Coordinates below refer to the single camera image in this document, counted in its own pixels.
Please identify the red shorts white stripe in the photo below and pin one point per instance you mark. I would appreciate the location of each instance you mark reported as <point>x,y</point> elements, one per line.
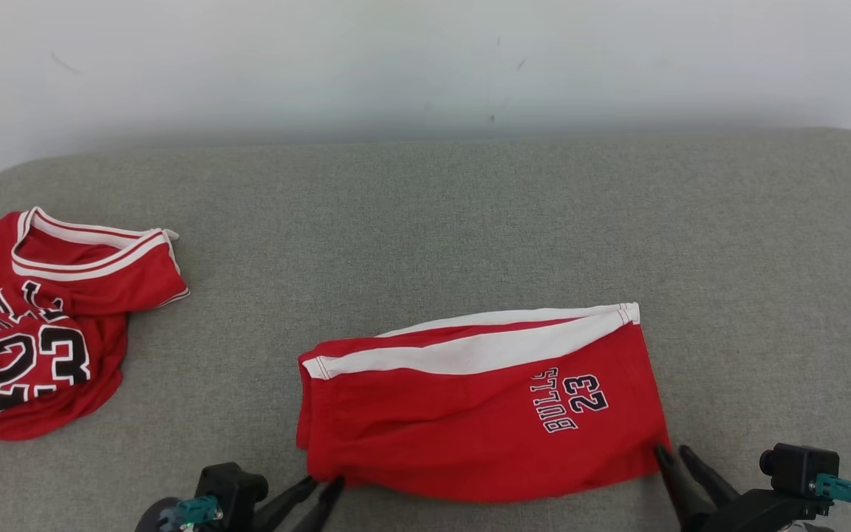
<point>433,421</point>

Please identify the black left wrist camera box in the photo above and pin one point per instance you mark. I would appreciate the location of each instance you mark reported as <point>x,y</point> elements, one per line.
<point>237,491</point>

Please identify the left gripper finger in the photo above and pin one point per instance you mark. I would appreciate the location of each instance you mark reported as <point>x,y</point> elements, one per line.
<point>322,510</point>
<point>285,506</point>

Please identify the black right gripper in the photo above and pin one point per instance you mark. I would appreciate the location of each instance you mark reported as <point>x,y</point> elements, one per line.
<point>758,513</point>

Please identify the red Bulls 23 jersey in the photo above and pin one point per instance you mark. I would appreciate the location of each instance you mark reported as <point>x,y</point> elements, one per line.
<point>100,281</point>

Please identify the grey fabric sofa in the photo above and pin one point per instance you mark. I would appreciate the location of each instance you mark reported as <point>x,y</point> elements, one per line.
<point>433,222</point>

